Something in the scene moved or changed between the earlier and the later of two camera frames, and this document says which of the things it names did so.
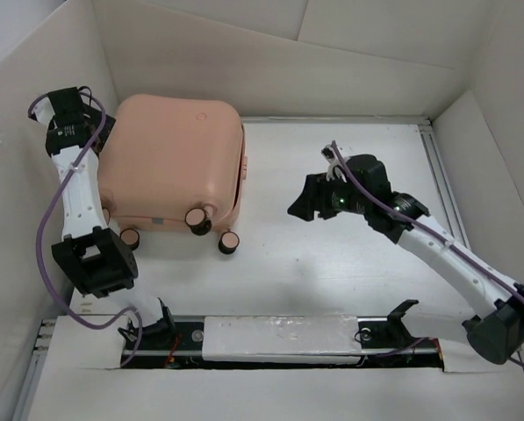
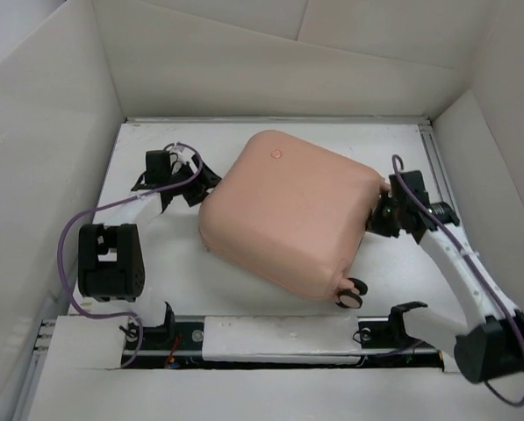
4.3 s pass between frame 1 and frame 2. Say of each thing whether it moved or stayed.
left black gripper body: moved
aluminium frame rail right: stayed
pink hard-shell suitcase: moved
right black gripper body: moved
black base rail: stayed
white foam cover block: stayed
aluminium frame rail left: stayed
